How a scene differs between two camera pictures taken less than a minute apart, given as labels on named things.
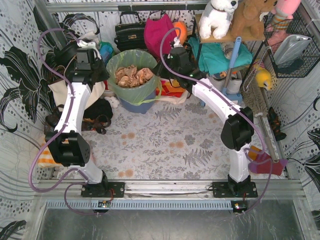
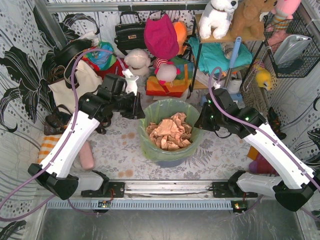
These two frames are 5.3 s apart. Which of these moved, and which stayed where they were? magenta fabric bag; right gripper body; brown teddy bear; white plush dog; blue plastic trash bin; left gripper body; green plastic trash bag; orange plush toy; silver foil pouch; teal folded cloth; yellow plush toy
Moved: green plastic trash bag; left gripper body; right gripper body; blue plastic trash bin
Stayed: silver foil pouch; brown teddy bear; magenta fabric bag; orange plush toy; teal folded cloth; white plush dog; yellow plush toy
